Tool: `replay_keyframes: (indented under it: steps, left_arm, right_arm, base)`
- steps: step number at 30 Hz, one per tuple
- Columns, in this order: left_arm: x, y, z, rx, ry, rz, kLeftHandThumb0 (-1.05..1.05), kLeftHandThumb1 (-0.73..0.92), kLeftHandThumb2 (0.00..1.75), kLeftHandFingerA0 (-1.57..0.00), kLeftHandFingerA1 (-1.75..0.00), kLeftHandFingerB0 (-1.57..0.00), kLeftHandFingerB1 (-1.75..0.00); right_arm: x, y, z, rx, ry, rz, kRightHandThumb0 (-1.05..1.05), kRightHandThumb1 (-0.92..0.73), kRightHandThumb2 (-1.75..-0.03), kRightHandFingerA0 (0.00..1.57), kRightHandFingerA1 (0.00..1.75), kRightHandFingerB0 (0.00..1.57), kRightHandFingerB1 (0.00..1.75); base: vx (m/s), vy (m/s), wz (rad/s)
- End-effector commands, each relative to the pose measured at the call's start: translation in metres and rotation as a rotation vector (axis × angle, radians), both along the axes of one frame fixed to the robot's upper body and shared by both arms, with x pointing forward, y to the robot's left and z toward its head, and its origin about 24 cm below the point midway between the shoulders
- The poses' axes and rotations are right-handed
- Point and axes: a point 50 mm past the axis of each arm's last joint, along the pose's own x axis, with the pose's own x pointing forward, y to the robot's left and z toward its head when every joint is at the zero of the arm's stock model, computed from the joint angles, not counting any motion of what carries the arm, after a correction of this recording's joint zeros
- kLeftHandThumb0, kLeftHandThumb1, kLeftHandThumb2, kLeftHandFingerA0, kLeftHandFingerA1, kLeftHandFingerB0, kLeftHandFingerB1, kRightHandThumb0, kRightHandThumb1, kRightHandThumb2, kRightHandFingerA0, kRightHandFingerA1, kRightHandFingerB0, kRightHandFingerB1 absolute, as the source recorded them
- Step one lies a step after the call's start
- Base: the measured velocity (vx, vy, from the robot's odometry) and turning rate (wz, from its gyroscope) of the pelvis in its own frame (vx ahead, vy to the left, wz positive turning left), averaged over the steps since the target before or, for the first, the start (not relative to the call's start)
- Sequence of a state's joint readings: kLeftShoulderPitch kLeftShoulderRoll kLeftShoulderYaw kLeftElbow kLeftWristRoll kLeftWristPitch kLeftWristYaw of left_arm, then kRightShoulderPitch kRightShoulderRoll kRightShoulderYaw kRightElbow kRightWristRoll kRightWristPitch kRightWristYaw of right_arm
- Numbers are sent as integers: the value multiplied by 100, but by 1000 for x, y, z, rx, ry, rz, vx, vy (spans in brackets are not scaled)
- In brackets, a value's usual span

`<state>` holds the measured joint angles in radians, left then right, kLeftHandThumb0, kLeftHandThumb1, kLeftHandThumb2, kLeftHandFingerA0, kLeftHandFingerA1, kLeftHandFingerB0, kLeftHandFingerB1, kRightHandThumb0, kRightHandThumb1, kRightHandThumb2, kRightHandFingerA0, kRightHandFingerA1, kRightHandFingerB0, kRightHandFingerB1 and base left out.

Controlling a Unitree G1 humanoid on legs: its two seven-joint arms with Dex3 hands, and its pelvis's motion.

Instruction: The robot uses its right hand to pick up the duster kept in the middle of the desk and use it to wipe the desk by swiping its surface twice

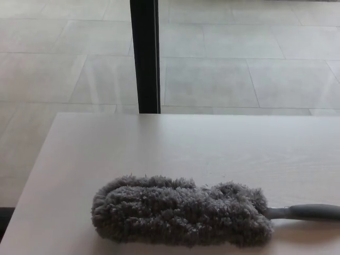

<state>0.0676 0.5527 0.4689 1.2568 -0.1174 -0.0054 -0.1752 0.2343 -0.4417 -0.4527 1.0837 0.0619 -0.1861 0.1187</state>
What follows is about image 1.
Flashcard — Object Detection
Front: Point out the black vertical window frame post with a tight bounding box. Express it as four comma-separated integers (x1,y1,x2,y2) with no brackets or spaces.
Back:
130,0,162,114

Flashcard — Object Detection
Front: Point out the grey fluffy microfibre duster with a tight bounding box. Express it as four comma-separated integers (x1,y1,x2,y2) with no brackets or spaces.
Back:
91,174,340,248

